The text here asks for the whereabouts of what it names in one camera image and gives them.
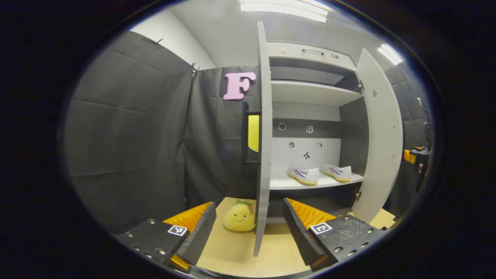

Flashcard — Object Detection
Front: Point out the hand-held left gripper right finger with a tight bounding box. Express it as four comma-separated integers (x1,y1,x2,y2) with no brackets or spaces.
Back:
282,198,388,272

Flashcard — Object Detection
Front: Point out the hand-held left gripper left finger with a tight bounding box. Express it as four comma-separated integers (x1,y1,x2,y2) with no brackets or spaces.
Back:
116,201,217,274

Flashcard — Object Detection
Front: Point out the grey shoe cabinet door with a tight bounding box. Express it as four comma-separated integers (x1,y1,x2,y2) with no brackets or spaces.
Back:
351,48,404,224
242,21,273,257

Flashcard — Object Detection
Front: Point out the white canvas shoe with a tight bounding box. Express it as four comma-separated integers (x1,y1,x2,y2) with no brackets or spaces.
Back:
287,167,319,186
321,165,352,183

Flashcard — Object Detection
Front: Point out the grey shoe cabinet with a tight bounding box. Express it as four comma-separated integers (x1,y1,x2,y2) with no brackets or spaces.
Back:
267,41,367,225

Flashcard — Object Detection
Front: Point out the grey cabinet drawer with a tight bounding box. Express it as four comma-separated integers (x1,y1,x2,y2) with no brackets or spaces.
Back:
267,41,356,71

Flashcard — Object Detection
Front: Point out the yellow plush toy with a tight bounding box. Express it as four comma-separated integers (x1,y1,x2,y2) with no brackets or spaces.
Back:
224,199,256,232

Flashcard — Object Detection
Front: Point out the small ceiling light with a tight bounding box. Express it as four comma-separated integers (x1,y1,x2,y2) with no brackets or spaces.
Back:
378,43,404,65

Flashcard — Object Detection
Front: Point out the large ceiling light panel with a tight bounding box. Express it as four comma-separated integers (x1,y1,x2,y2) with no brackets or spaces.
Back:
238,0,334,23

